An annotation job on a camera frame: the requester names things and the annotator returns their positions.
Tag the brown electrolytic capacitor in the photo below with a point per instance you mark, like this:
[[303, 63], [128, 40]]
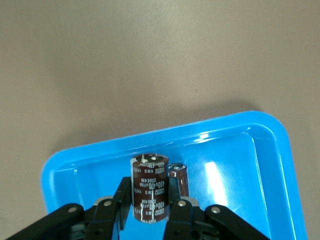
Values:
[[150, 190], [181, 180]]

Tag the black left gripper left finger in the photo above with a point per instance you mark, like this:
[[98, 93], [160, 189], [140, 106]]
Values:
[[100, 220]]

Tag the brown table cover mat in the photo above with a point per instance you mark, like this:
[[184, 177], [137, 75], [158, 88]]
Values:
[[150, 62]]

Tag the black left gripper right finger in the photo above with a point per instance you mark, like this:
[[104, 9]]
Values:
[[200, 225]]

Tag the blue plastic tray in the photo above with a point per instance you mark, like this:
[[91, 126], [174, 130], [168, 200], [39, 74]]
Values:
[[225, 175]]

